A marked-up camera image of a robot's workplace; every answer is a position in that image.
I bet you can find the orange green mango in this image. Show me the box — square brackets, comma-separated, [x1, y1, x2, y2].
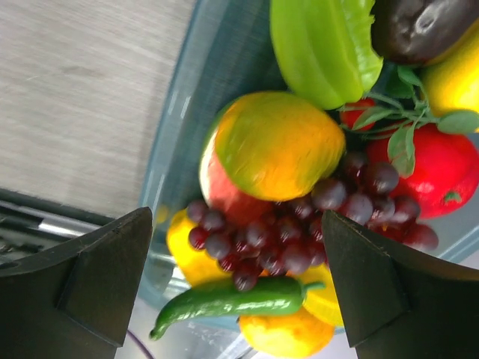
[214, 91, 346, 201]

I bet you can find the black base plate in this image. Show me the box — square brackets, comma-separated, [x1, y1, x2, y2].
[1, 188, 113, 268]

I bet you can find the yellow lemon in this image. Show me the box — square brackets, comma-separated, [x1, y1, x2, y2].
[166, 209, 231, 286]

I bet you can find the green starfruit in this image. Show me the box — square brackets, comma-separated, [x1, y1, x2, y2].
[269, 0, 383, 110]

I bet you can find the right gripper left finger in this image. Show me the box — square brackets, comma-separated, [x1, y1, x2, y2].
[1, 207, 153, 358]

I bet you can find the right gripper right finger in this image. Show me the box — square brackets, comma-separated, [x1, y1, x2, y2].
[322, 210, 478, 358]

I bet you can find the watermelon slice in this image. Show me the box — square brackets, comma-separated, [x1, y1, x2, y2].
[198, 129, 272, 226]

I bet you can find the red tomato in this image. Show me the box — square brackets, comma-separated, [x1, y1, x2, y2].
[366, 123, 478, 219]

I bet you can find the dark brown passionfruit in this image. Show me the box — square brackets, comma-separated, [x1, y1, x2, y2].
[371, 0, 478, 64]

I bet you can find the blue fruit bin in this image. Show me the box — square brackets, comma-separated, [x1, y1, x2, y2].
[138, 1, 478, 358]

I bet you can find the orange fruit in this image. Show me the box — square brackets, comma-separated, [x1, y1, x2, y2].
[238, 308, 335, 358]

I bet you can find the yellow bell pepper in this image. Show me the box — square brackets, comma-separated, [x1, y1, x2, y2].
[421, 23, 478, 134]

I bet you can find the green chili pepper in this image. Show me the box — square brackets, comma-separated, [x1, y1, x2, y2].
[149, 277, 326, 340]

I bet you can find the purple grape bunch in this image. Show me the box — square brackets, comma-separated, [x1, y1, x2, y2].
[186, 153, 439, 291]

